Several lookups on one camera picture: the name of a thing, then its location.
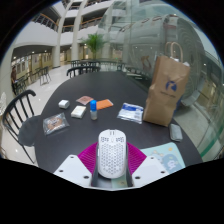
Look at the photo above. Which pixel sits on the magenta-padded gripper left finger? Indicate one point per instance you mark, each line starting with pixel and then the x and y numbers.
pixel 76 166

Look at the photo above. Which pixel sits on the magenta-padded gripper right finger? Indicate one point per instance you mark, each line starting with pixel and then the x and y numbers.
pixel 146 168

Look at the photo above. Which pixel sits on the white perforated computer mouse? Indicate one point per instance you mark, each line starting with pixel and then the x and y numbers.
pixel 111 153

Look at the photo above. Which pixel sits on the grey folded pouch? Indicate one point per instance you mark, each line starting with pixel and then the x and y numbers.
pixel 175 132

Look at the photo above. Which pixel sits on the cookie in clear wrapper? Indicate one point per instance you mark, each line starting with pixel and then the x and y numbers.
pixel 55 123

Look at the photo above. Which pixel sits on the cream rectangular box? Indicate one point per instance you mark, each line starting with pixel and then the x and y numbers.
pixel 78 111

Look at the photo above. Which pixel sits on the clear plastic packet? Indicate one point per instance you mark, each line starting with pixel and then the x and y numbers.
pixel 131 112

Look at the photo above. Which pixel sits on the small blue-capped bottle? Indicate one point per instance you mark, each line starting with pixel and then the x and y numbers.
pixel 93 110

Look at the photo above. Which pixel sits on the small white box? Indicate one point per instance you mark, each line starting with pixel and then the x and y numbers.
pixel 64 104

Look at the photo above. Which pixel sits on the black wooden spindle chair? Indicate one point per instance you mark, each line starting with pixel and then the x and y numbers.
pixel 23 126
pixel 83 70

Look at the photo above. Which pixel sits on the brown flat packet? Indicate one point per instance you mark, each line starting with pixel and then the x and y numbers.
pixel 84 99

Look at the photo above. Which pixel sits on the orange flat packet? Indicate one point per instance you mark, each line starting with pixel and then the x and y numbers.
pixel 104 104

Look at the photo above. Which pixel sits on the brown paper shopping bag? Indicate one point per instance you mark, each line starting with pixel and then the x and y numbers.
pixel 166 93

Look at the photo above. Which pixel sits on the group of black chairs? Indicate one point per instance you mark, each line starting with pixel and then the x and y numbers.
pixel 31 78

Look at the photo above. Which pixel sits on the person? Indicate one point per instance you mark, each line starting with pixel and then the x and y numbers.
pixel 13 76

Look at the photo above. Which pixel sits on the potted green palm plant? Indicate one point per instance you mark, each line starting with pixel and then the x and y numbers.
pixel 94 43

